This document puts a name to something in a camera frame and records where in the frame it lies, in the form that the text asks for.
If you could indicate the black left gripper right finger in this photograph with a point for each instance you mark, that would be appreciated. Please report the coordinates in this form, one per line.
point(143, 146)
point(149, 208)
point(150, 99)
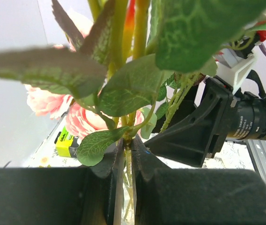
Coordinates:
point(166, 196)

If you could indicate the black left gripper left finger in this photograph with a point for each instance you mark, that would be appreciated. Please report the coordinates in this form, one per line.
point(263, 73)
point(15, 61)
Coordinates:
point(64, 195)

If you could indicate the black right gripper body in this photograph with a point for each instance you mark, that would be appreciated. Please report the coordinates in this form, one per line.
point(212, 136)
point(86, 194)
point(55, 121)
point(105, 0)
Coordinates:
point(249, 121)

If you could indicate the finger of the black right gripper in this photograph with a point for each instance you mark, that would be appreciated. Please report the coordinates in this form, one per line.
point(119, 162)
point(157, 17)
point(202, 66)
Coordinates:
point(197, 132)

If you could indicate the pink rose stem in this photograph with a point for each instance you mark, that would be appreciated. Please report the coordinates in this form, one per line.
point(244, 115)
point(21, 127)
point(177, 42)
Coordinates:
point(186, 34)
point(79, 121)

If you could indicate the clear glass vase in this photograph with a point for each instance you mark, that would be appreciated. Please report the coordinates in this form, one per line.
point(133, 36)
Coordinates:
point(129, 206)

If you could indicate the floral patterned table mat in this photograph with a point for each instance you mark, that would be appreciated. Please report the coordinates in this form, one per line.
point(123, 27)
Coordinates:
point(232, 155)

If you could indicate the black green product box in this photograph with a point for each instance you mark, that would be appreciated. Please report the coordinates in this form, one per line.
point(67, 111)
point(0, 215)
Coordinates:
point(66, 144)

